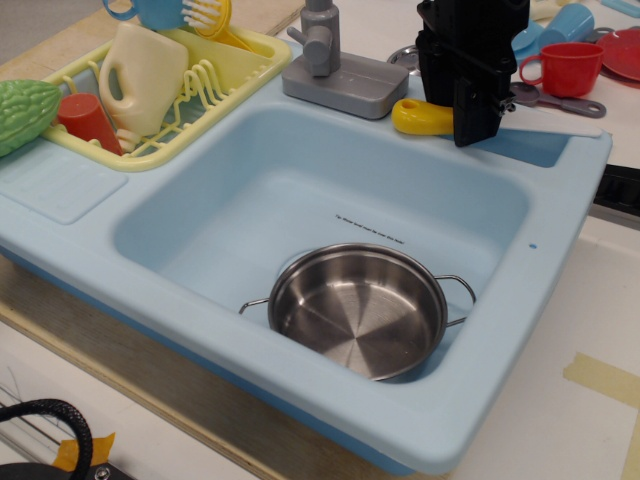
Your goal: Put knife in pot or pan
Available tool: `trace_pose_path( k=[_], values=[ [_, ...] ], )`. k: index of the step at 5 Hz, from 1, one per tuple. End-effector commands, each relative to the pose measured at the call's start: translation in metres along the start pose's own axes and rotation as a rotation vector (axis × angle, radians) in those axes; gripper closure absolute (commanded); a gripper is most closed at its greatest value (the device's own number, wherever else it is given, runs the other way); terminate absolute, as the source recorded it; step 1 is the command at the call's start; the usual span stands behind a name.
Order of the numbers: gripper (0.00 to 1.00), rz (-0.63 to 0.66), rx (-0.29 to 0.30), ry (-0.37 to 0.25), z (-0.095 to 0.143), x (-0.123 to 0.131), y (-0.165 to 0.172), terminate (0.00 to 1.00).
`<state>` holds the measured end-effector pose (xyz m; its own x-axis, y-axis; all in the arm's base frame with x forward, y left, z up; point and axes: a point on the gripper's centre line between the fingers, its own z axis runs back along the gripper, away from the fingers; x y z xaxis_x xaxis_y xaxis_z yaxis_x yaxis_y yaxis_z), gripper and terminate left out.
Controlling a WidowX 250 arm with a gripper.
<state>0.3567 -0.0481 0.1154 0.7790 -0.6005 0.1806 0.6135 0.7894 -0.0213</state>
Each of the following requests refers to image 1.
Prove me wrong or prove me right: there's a black object at right edge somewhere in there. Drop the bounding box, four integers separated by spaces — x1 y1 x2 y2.
594 164 640 217

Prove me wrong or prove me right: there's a red toy cup with handle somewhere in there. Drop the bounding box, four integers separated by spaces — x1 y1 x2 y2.
519 42 604 98

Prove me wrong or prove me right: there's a steel pot lid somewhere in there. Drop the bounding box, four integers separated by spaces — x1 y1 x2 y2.
387 45 421 76

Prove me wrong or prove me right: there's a black braided cable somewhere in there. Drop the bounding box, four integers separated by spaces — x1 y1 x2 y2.
0 398 94 480

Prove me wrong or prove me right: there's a yellow dish rack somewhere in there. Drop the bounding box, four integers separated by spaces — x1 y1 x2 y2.
43 28 291 172

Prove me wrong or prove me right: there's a green bitter gourd toy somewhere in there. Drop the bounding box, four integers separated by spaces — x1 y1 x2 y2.
1 79 62 157

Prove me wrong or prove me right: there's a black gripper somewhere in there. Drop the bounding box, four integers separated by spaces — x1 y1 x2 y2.
416 0 530 147

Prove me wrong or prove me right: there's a grey toy spoon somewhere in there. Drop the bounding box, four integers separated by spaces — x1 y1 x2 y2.
510 82 607 119

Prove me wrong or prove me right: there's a beige masking tape strip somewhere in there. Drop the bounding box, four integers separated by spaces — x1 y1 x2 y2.
563 352 639 410

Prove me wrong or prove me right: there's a blue cup in rack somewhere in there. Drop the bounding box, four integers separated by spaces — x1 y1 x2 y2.
102 0 186 30

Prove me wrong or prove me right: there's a red toy plate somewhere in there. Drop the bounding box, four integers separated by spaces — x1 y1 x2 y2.
596 29 640 81

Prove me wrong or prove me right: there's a red plastic cup in rack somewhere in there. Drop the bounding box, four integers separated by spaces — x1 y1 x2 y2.
57 93 123 155

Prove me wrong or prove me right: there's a grey toy faucet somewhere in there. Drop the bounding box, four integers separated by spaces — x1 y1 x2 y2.
282 0 409 120

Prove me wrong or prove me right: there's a light blue toy sink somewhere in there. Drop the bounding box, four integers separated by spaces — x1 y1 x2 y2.
1 79 612 474

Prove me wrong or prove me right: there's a blue toy tumbler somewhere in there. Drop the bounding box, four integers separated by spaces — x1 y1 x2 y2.
537 3 595 49

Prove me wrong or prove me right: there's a yellow dish brush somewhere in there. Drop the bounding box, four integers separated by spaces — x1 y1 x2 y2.
181 0 252 52

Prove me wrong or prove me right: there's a yellow handled white toy knife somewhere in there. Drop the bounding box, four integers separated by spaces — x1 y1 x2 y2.
391 98 603 138

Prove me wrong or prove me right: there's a stainless steel pot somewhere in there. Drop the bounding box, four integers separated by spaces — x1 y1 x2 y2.
240 243 477 381

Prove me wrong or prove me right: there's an orange tape piece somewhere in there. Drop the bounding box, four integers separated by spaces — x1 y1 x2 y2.
53 432 116 473

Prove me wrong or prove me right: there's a cream plastic jug bottle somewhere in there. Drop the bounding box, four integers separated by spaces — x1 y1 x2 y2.
98 23 189 153

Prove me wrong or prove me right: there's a blue toy plate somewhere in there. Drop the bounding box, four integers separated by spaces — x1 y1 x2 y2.
511 21 544 53

